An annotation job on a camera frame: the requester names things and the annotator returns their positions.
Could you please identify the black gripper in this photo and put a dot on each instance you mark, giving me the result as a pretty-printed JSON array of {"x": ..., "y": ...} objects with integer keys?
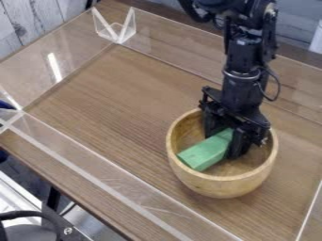
[{"x": 232, "y": 107}]

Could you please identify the green rectangular block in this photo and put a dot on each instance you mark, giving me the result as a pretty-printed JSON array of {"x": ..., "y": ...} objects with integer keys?
[{"x": 207, "y": 152}]

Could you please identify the brown wooden bowl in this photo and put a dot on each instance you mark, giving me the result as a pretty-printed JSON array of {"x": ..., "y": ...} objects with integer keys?
[{"x": 230, "y": 178}]

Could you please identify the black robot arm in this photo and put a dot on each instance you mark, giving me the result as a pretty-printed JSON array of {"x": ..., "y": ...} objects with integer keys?
[{"x": 247, "y": 22}]

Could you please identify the white object at right edge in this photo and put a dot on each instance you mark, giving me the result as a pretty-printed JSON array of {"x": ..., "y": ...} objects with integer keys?
[{"x": 315, "y": 47}]

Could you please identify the black table leg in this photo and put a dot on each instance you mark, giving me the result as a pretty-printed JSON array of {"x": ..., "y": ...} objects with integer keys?
[{"x": 53, "y": 199}]

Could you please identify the clear acrylic tray wall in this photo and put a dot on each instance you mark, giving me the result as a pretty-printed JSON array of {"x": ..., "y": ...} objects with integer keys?
[{"x": 116, "y": 196}]

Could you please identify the clear acrylic corner bracket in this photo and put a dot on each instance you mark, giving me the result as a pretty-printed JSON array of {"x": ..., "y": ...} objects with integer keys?
[{"x": 115, "y": 32}]

